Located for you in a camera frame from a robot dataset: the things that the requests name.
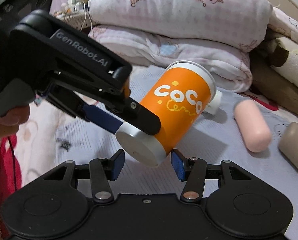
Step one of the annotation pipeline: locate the orange white paper cup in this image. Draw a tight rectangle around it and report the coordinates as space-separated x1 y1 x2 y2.
115 61 217 167

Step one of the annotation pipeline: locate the white leaf-print paper cup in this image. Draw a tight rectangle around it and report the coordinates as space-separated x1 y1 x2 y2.
203 90 222 115

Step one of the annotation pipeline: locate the pink cylindrical cup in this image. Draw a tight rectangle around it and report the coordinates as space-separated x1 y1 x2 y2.
234 100 272 153

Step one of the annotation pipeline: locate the beige cup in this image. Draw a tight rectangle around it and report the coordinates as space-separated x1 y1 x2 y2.
278 122 298 170

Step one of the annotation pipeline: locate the grey patterned mat cloth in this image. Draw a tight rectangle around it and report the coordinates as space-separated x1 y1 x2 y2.
55 64 298 240

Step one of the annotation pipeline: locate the cluttered side table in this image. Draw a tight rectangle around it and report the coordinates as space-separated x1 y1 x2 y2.
50 0 95 31

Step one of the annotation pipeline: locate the pink checkered folded quilt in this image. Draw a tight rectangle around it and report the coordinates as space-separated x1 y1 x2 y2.
89 25 253 93

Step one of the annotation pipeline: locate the brown cream folded blanket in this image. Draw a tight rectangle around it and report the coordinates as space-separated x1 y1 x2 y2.
249 28 298 116

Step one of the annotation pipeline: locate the pink checkered pillow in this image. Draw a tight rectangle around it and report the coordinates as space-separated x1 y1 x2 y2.
89 0 273 52

